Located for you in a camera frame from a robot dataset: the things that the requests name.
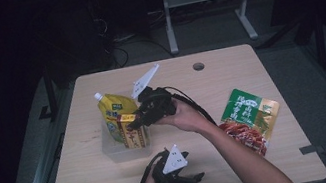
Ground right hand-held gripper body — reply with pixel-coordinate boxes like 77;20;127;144
126;61;181;131

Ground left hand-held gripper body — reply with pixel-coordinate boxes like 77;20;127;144
147;141;197;183

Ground yellow and red box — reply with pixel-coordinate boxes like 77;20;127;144
114;110;148;153

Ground yellow green spouted pouch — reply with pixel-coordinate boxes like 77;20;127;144
93;85;145;148

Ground clear plastic container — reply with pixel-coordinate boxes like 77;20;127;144
97;114;156;167

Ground person's right hand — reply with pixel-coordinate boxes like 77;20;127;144
148;92;216;142

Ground green and red food packet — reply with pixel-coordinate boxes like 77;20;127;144
212;81;289;164

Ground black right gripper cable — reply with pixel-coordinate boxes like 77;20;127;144
163;78;220;136

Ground black floor cables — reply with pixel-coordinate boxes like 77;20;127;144
92;5;176;72

